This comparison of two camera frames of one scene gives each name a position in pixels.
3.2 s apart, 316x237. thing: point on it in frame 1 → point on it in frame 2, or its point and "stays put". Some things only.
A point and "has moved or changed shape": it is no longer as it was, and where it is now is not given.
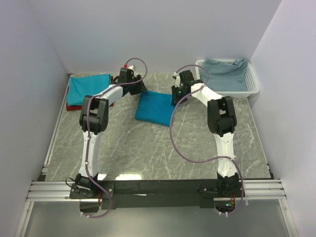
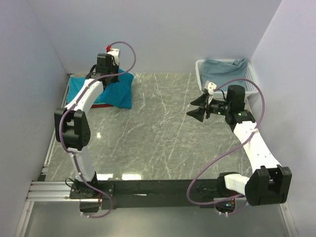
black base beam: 156,194 stays put
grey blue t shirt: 224,75 stays put
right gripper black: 175,99 → 198,113
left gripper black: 140,87 → 116,67
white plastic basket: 252,79 stays put
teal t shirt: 154,107 has moved or changed shape
